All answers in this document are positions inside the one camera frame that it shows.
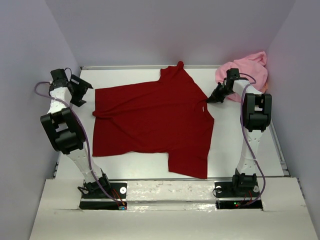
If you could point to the red t shirt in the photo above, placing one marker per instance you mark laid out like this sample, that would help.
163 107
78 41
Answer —
169 115

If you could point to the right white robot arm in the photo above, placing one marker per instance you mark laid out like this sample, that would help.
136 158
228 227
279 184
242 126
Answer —
255 118

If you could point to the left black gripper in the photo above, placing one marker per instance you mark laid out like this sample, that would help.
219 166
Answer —
81 83

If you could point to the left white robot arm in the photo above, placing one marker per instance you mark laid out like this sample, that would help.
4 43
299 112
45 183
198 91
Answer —
66 133

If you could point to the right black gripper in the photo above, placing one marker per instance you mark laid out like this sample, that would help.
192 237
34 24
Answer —
216 97

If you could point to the metal rail at front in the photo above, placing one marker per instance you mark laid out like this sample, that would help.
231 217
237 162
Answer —
174 179

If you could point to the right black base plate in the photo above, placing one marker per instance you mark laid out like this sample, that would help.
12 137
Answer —
228 198

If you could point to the pink t shirt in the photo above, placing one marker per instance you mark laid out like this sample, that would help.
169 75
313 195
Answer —
252 67

